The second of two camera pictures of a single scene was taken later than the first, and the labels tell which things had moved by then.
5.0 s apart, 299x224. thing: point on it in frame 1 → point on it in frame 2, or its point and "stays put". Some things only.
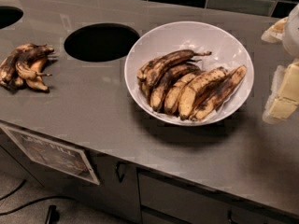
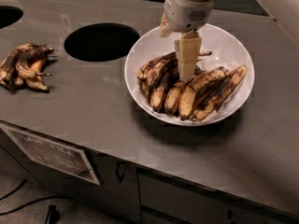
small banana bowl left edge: [146, 88] stays put
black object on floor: [53, 215] stays put
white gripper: [292, 35] → [183, 13]
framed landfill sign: [54, 154] stays put
